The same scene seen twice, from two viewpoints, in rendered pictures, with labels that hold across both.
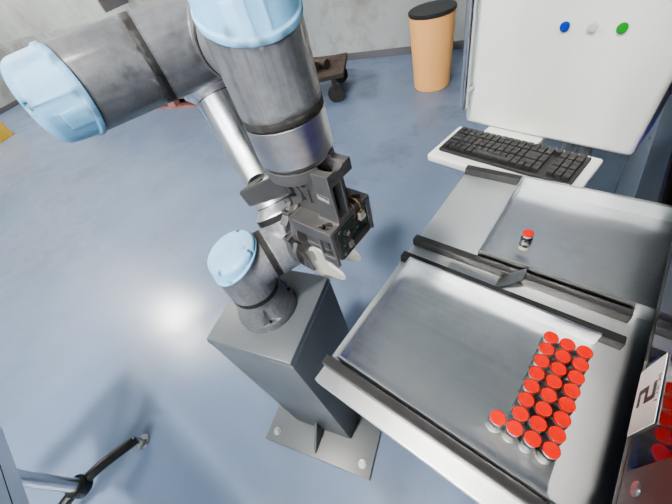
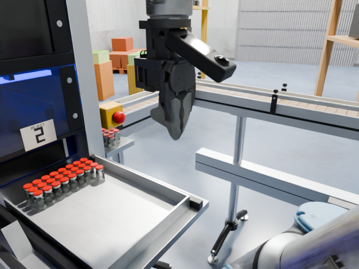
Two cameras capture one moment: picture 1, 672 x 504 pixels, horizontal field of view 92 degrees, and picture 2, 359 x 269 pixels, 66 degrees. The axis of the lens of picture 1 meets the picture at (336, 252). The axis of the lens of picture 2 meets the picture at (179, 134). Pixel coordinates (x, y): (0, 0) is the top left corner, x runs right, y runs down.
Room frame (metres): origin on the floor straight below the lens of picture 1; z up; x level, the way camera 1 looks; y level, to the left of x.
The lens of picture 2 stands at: (0.76, -0.11, 1.30)
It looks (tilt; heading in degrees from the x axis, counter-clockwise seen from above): 24 degrees down; 164
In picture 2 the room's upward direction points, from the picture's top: straight up
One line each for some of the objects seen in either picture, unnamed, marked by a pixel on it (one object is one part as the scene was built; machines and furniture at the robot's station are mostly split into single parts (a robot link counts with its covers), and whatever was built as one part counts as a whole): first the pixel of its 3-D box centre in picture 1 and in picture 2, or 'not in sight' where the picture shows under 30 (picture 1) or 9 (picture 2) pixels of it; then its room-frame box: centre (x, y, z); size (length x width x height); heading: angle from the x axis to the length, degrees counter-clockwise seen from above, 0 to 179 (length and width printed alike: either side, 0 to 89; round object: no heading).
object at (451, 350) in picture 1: (460, 349); (98, 203); (0.21, -0.15, 0.90); 0.34 x 0.26 x 0.04; 39
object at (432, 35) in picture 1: (431, 49); not in sight; (3.07, -1.40, 0.31); 0.39 x 0.39 x 0.63
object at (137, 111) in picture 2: not in sight; (138, 106); (-0.42, 0.03, 0.92); 0.69 x 0.15 x 0.16; 129
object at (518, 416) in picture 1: (530, 384); (69, 184); (0.13, -0.22, 0.91); 0.18 x 0.02 x 0.05; 129
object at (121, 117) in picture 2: not in sight; (118, 117); (-0.09, -0.08, 1.00); 0.04 x 0.04 x 0.04; 39
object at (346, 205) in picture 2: not in sight; (341, 212); (0.02, 0.84, 0.50); 0.12 x 0.05 x 0.09; 39
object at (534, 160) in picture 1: (508, 151); not in sight; (0.77, -0.60, 0.82); 0.40 x 0.14 x 0.02; 31
